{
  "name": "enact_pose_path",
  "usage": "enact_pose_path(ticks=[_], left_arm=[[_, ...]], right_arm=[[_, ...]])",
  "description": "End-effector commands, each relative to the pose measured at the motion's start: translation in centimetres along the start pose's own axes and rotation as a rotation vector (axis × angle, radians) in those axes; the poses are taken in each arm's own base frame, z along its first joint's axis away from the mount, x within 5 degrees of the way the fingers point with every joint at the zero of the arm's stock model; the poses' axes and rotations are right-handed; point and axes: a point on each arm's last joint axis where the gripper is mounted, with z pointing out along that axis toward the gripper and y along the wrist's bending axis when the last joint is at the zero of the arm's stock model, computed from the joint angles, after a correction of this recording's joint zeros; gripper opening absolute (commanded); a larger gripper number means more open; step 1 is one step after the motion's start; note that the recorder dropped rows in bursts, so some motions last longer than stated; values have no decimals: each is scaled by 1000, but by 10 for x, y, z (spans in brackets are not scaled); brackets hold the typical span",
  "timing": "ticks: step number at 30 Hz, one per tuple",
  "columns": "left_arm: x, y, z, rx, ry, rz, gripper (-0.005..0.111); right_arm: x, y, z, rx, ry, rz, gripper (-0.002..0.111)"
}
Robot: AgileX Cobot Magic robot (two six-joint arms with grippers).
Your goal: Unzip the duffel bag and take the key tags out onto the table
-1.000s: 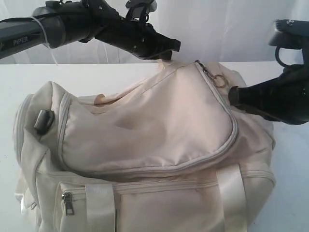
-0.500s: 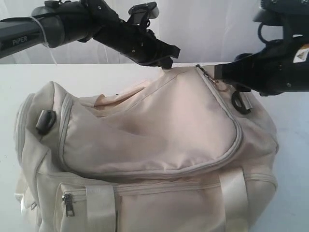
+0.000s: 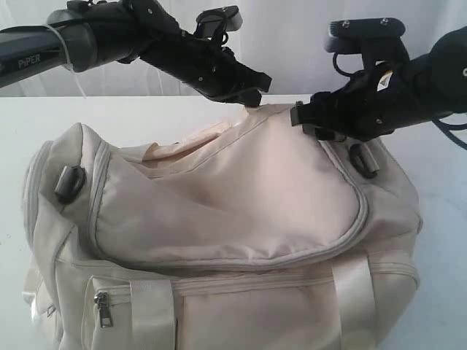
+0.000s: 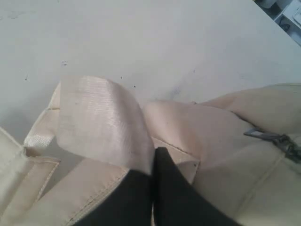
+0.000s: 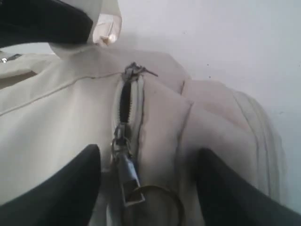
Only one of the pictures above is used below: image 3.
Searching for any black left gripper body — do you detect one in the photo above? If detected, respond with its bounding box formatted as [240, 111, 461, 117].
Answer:
[140, 31, 272, 104]

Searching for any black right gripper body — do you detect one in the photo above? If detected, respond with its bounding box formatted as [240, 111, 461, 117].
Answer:
[290, 62, 431, 141]

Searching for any cream duffel bag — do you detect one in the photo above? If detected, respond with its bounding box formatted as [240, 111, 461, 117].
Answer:
[23, 104, 422, 349]

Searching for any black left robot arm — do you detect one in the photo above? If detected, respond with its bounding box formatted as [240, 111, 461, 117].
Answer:
[1, 1, 271, 107]

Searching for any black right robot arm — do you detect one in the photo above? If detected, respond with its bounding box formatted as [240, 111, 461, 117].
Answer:
[290, 28, 466, 141]

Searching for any white backdrop curtain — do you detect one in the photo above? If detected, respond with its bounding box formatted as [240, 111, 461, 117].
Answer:
[1, 0, 466, 97]

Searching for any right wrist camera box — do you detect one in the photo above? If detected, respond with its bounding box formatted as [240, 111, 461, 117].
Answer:
[324, 17, 406, 55]

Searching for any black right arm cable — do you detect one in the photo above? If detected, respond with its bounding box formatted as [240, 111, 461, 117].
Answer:
[331, 50, 467, 150]

